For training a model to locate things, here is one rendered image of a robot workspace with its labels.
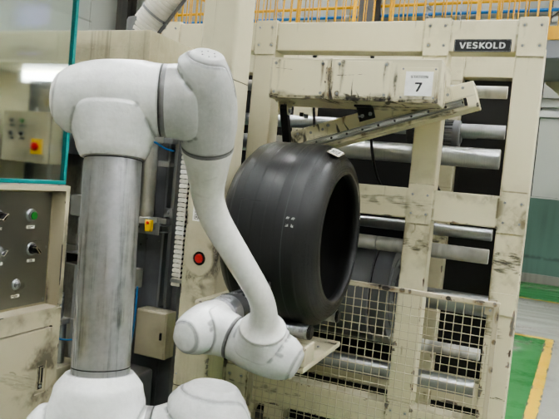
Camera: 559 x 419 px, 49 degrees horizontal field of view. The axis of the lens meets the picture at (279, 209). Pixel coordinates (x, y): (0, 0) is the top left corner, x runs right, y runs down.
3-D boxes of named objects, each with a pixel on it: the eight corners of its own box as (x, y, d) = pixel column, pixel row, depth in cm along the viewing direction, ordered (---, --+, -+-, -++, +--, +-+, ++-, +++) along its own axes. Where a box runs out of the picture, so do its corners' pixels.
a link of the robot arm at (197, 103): (237, 130, 121) (168, 126, 121) (240, 41, 111) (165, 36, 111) (235, 162, 111) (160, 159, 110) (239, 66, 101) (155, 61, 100)
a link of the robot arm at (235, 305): (202, 296, 149) (214, 289, 154) (201, 332, 150) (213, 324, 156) (235, 302, 145) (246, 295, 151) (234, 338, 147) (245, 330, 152)
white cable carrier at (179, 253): (170, 285, 209) (182, 145, 206) (178, 283, 213) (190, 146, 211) (181, 287, 207) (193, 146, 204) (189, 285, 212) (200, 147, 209)
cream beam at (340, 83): (267, 97, 221) (270, 56, 220) (292, 107, 244) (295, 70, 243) (437, 104, 198) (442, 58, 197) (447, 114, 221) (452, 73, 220)
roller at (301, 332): (214, 308, 198) (209, 322, 196) (209, 303, 195) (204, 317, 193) (315, 328, 185) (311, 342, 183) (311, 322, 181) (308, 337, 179)
